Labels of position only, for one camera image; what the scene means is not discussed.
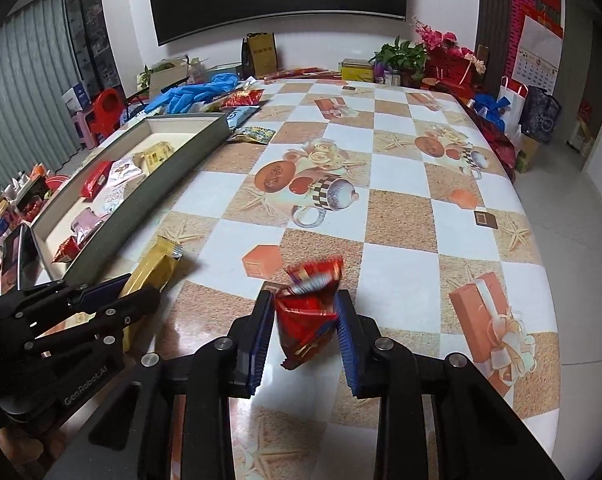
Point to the checkered printed tablecloth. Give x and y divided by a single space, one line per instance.
406 220

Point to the red snack bag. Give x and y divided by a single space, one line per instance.
241 99

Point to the pink artificial flowers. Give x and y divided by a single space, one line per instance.
441 37

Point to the red embossed snack packet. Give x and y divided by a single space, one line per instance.
67 250

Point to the wall calendar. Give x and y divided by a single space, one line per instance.
538 55

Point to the pink white cookie packet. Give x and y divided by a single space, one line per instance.
123 170
107 200

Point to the long grey-green box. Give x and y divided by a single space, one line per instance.
191 145

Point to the green tin box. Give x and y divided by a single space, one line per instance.
356 70

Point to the small red packet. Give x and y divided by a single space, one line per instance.
303 325

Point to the black yellow gift bag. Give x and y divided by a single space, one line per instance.
258 55

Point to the blue rubber gloves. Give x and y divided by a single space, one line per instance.
191 94

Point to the plain pink snack packet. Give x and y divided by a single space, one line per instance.
88 222

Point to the glossy red pillow snack packet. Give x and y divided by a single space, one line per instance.
97 180

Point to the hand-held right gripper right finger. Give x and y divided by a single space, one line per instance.
348 350

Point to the dark red bag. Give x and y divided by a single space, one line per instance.
498 142

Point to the red flat box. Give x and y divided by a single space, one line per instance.
301 74

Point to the red plastic chair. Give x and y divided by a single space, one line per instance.
106 112

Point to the glass display cabinet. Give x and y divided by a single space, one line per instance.
101 25

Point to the pink plastic stool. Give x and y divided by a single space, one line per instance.
85 130

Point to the red gift basket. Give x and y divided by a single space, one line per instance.
451 72

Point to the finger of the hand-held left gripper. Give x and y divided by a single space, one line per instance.
131 305
103 290

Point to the yellow biscuit packet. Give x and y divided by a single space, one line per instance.
156 157

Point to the yellow cardboard box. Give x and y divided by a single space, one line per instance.
583 137

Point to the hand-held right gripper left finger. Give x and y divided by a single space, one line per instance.
261 345

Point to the blue plastic bag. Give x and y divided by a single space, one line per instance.
491 107

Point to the gold snack packet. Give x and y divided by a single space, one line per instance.
151 265

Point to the dark blue patterned bag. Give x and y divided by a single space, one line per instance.
541 115

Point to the grey curtain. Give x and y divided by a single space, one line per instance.
31 100

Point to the green potted plant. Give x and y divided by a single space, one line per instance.
401 57

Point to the colourful patterned snack packet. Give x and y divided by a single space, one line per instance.
253 135

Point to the white blue carton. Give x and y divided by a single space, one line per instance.
76 97

